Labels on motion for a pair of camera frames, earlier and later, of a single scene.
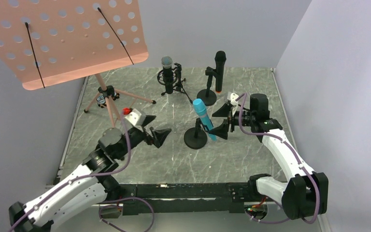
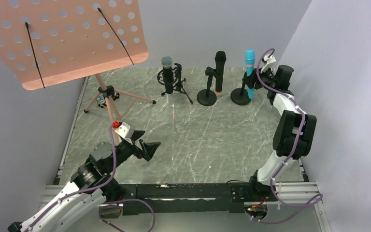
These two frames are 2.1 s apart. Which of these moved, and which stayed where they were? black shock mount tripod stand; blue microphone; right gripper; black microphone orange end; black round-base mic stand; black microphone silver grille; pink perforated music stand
Moved: blue microphone; right gripper
Stayed: black microphone silver grille; black shock mount tripod stand; pink perforated music stand; black microphone orange end; black round-base mic stand
